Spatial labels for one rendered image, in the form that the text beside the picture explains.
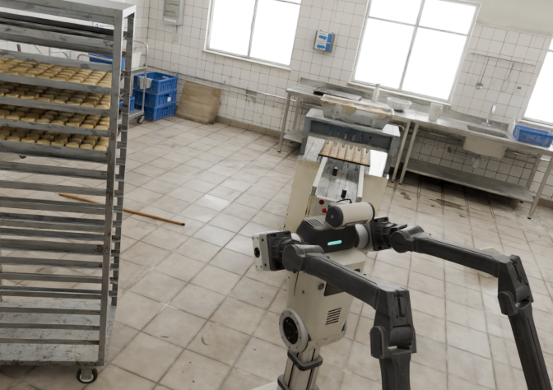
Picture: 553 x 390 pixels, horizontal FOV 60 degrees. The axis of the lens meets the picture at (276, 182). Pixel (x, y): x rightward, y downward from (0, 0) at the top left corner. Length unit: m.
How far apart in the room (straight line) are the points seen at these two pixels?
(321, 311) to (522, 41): 5.67
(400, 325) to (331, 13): 6.11
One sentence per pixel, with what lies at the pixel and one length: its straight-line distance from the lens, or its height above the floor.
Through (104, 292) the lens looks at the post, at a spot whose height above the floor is 0.56.
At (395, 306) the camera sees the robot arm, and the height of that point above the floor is 1.36.
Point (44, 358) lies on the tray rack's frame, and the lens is 2.72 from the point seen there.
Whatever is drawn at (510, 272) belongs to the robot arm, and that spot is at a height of 1.36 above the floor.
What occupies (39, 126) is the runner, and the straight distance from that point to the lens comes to 2.15.
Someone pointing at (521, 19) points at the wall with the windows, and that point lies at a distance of 6.92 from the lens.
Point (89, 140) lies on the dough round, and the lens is 2.26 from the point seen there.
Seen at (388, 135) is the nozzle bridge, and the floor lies 1.17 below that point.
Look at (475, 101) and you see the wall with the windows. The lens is 6.93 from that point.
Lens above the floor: 1.95
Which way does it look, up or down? 21 degrees down
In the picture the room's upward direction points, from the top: 11 degrees clockwise
